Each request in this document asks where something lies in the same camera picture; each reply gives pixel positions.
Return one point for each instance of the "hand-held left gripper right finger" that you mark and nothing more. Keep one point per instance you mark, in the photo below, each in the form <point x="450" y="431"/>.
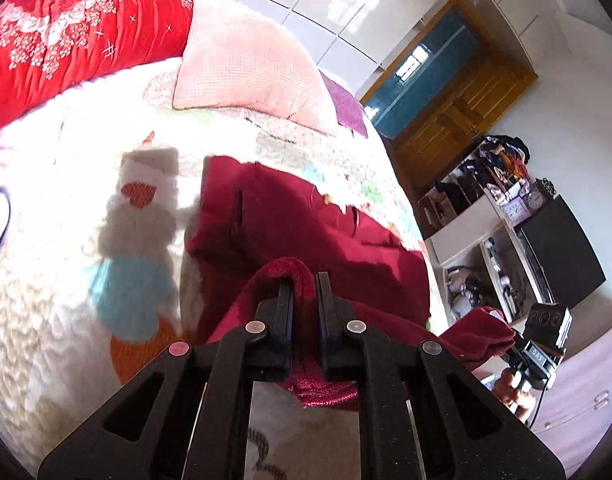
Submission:
<point x="325" y="310"/>

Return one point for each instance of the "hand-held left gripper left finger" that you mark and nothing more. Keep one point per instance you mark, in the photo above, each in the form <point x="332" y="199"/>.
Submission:
<point x="285" y="310"/>

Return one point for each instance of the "dark red garment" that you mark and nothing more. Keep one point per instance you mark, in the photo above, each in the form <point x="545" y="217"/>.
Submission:
<point x="296" y="220"/>

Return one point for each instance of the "pile of mixed clothes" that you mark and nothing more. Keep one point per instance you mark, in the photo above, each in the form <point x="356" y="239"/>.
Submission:
<point x="491" y="160"/>

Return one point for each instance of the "person's right hand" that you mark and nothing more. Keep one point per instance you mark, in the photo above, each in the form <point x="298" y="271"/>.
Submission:
<point x="511" y="395"/>

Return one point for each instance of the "purple drawer cabinet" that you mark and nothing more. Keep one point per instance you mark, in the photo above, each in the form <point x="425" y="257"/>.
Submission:
<point x="586" y="385"/>

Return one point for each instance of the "black television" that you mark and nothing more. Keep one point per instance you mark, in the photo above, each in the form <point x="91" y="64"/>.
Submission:
<point x="561" y="255"/>

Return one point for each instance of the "pink soft bag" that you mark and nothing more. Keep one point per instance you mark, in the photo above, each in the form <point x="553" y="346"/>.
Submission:
<point x="461" y="280"/>

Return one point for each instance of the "purple alarm clock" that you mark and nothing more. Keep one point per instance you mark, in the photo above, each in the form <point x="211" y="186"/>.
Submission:
<point x="516" y="210"/>

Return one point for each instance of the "white television cabinet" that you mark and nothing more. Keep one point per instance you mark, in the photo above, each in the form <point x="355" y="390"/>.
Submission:
<point x="461" y="240"/>

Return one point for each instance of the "dark ornate clock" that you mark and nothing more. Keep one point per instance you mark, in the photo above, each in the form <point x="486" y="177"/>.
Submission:
<point x="536" y="199"/>

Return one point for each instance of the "white storage rack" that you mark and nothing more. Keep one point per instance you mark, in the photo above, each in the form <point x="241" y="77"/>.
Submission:
<point x="446" y="205"/>

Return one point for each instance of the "magenta fleece blanket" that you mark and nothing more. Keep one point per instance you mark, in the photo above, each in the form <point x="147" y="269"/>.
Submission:
<point x="346" y="105"/>

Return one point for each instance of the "patchwork bed quilt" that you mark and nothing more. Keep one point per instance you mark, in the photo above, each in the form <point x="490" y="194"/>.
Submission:
<point x="60" y="260"/>

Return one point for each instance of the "wooden door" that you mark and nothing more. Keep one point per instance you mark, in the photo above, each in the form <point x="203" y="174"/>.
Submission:
<point x="461" y="110"/>

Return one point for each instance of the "pink pillow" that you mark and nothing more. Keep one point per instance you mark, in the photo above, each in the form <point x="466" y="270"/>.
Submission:
<point x="246" y="70"/>

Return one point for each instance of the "teal curtain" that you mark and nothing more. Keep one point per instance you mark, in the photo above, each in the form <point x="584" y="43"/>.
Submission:
<point x="426" y="70"/>

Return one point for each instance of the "red floral duvet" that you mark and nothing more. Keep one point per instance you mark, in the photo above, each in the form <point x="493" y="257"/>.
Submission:
<point x="60" y="35"/>

